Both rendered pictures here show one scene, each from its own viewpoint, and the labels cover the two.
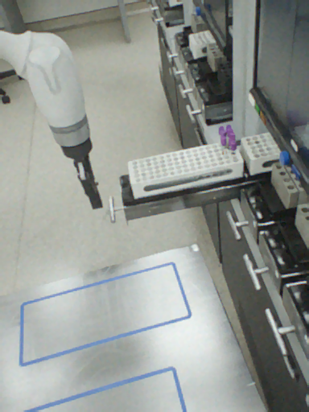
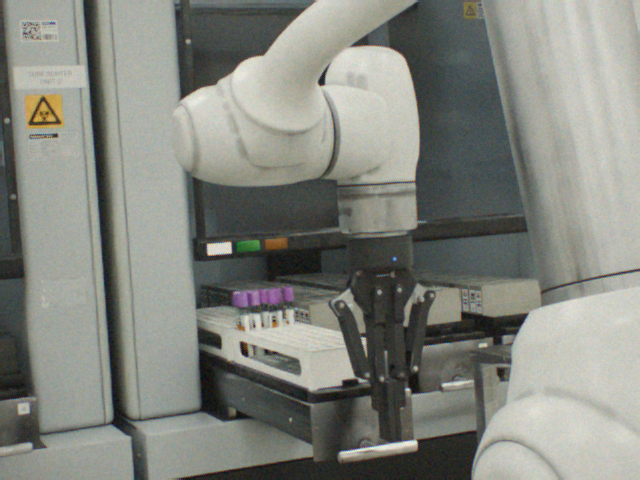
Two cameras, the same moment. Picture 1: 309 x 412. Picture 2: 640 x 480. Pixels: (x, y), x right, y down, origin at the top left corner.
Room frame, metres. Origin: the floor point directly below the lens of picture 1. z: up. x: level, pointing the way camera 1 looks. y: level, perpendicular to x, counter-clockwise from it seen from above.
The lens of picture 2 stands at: (1.47, 1.40, 1.08)
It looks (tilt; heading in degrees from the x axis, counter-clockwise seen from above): 3 degrees down; 247
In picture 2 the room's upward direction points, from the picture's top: 4 degrees counter-clockwise
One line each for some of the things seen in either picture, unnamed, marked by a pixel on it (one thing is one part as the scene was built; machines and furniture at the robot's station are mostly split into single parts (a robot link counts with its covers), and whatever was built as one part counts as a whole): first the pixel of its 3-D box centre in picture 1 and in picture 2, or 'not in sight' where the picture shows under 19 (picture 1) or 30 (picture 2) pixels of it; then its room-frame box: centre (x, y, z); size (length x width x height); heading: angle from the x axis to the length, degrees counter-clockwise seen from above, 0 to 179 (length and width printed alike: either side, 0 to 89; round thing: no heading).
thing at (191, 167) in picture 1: (184, 170); (302, 357); (0.88, -0.10, 0.83); 0.30 x 0.10 x 0.06; 90
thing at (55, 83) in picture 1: (55, 83); (362, 115); (0.89, 0.16, 1.14); 0.13 x 0.11 x 0.16; 6
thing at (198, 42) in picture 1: (229, 39); not in sight; (1.59, -0.42, 0.83); 0.30 x 0.10 x 0.06; 90
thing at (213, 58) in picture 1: (213, 59); not in sight; (1.43, -0.32, 0.85); 0.12 x 0.02 x 0.06; 1
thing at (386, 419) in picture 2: not in sight; (386, 410); (0.88, 0.15, 0.80); 0.03 x 0.01 x 0.07; 90
